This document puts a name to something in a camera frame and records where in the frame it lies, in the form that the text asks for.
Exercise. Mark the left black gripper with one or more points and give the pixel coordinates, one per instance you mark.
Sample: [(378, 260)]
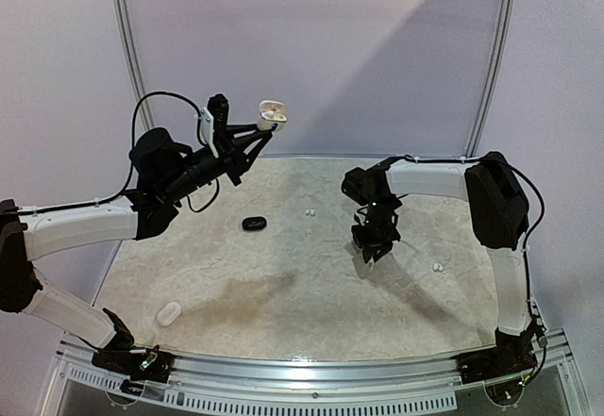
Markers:
[(232, 151)]

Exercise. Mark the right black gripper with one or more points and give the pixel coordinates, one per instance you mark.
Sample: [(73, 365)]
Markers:
[(374, 229)]

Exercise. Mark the small white case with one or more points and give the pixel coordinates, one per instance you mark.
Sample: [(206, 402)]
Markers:
[(272, 116)]

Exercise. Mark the black oval charging case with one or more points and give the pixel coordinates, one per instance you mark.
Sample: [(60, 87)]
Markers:
[(252, 224)]

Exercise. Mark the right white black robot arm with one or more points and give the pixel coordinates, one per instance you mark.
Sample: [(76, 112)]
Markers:
[(499, 210)]

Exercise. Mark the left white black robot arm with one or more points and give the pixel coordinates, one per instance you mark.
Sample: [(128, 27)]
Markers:
[(168, 171)]

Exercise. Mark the white oval closed case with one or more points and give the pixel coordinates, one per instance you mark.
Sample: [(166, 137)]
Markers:
[(168, 314)]

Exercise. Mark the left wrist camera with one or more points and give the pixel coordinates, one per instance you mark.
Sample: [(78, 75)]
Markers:
[(212, 124)]

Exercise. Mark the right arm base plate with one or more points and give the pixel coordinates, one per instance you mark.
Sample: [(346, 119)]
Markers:
[(491, 363)]

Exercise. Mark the aluminium front rail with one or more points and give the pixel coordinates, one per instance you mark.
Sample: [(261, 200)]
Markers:
[(556, 370)]

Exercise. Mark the left aluminium frame post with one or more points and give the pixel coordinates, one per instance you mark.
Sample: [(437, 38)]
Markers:
[(126, 33)]

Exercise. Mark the aluminium frame post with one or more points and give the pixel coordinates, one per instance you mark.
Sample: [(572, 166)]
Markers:
[(126, 33), (502, 26)]

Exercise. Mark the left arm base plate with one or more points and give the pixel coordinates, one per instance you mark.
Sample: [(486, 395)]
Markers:
[(138, 363)]

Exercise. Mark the white slotted cable duct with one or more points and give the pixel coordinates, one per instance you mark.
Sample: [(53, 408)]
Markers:
[(87, 392)]

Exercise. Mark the right aluminium frame post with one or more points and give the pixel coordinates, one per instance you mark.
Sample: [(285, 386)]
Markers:
[(502, 26)]

